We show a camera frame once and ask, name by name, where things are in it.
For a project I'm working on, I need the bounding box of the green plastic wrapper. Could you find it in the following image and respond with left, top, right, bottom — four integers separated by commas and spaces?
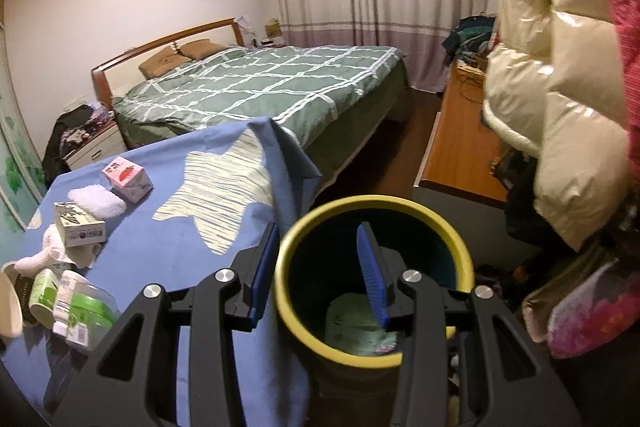
324, 294, 398, 357

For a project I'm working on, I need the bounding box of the pink strawberry milk carton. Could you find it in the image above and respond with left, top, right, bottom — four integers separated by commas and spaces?
102, 156, 153, 204

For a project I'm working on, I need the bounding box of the clear green label jar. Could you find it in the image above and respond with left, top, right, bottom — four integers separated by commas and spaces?
52, 270, 120, 353

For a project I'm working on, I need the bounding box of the white tissue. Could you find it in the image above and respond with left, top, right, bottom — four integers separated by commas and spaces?
14, 225, 102, 277

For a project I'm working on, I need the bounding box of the white fluffy cloth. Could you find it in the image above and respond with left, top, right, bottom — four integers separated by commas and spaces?
67, 184, 127, 220

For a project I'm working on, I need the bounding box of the green tea carton box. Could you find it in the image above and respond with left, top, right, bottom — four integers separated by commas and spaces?
53, 202, 106, 247

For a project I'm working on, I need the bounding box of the paper noodle bowl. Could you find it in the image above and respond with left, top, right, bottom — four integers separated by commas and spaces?
0, 261, 37, 339

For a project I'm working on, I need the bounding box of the small green carton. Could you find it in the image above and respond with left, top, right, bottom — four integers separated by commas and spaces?
28, 268, 60, 329

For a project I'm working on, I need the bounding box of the yellow rimmed trash bin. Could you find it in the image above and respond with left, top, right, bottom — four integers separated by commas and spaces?
274, 195, 474, 371

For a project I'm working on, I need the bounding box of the blue tablecloth with stars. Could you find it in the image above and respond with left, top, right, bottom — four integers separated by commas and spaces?
1, 117, 321, 426

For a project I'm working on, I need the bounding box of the wooden side desk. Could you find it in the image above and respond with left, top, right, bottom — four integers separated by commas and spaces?
414, 64, 506, 209

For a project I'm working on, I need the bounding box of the wooden bed with headboard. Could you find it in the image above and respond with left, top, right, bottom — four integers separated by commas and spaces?
91, 18, 408, 186

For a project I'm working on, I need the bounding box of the green plaid duvet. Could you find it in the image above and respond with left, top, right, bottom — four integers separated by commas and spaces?
113, 46, 405, 147

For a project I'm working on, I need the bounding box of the white bedside cabinet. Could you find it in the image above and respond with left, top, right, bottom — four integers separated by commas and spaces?
64, 121, 127, 170

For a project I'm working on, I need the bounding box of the pink floral bag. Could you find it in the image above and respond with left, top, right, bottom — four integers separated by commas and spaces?
522, 248, 639, 360

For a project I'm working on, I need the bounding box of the clothes heap on desk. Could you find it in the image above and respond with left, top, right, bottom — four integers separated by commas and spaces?
442, 15, 496, 66

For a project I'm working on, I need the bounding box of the brown pillow left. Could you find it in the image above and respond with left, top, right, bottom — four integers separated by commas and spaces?
138, 46, 190, 79

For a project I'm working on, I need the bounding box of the brown pillow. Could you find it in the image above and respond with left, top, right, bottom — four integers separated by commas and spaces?
178, 39, 228, 61
138, 46, 190, 79

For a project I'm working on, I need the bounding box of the brown pillow right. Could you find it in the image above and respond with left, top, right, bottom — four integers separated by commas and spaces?
178, 39, 228, 61

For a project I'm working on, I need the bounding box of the pile of dark clothes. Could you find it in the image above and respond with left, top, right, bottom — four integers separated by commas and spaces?
41, 102, 113, 188

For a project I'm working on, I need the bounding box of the cream puffer jacket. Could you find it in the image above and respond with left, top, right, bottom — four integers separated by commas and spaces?
483, 0, 629, 249

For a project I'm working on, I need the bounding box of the sliding wardrobe glass door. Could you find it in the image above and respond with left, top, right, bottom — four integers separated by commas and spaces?
0, 31, 46, 262

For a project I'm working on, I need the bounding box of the red quilted jacket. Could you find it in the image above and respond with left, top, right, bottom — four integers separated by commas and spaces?
608, 0, 639, 128

